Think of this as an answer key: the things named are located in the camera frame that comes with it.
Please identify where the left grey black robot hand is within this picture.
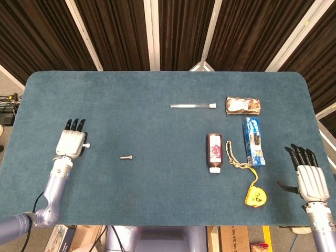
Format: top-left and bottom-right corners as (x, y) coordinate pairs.
(55, 118), (89, 160)

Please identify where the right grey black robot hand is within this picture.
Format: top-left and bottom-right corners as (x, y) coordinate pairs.
(277, 143), (331, 203)

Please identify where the white round floor object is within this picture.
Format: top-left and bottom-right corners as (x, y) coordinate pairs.
(290, 226), (313, 235)

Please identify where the black power box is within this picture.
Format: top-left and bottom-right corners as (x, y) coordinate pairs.
(0, 104), (17, 125)

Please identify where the blue cookie box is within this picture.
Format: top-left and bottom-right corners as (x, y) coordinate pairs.
(241, 117), (266, 167)

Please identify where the red snack bag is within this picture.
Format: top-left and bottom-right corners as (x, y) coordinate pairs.
(249, 243), (270, 252)

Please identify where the blue carpet table cover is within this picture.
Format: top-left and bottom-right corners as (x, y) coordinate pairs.
(0, 70), (336, 227)

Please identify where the brown cardboard box printed text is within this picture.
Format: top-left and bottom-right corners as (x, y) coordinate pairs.
(207, 225), (250, 252)

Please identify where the brown bottle white cap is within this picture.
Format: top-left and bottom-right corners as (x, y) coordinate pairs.
(206, 133), (224, 174)

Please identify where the gold red snack packet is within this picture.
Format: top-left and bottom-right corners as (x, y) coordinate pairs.
(225, 96), (263, 116)

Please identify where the dark brown curtain panel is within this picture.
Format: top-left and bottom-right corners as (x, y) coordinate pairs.
(278, 0), (336, 113)
(75, 0), (152, 71)
(0, 0), (97, 85)
(159, 0), (216, 71)
(207, 0), (316, 72)

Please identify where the clear test tube white cap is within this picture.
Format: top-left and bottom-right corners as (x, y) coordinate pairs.
(170, 102), (217, 110)

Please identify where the lavender robot torso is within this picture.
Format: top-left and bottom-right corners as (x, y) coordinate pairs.
(104, 225), (207, 252)

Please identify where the yellow tag with strap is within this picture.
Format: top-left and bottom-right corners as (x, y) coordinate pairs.
(244, 166), (268, 208)

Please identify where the white low frame rail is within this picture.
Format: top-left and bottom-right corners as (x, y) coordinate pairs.
(314, 102), (336, 122)
(0, 64), (26, 91)

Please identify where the black yellow cable bundle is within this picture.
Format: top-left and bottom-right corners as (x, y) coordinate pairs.
(0, 92), (21, 106)

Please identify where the braided yellow black rope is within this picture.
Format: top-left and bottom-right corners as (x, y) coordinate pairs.
(225, 140), (254, 169)

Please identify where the white partition frame post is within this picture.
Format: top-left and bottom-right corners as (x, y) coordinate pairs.
(143, 0), (161, 71)
(199, 0), (224, 64)
(265, 0), (322, 72)
(65, 0), (103, 71)

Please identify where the white triangular frame foot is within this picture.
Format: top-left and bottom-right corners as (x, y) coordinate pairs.
(189, 60), (216, 72)

